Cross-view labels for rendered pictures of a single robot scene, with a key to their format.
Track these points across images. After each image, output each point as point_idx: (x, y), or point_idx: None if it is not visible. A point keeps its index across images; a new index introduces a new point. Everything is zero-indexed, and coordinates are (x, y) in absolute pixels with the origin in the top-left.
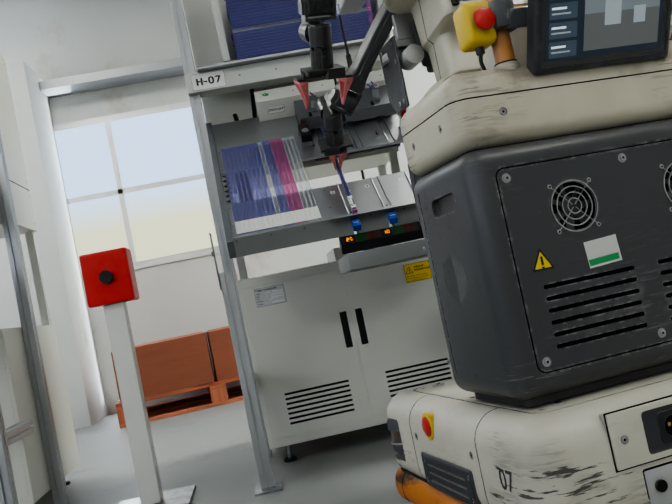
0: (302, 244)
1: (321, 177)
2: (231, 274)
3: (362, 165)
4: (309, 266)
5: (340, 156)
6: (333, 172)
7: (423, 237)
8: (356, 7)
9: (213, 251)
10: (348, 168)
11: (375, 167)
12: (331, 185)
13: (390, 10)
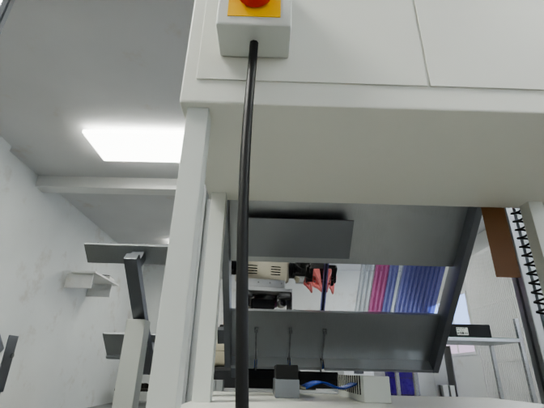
0: (371, 371)
1: (381, 113)
2: (438, 388)
3: (265, 152)
4: (392, 395)
5: (319, 285)
6: (340, 142)
7: (265, 386)
8: (300, 282)
9: (445, 363)
10: (300, 150)
11: (212, 105)
12: (334, 311)
13: (286, 282)
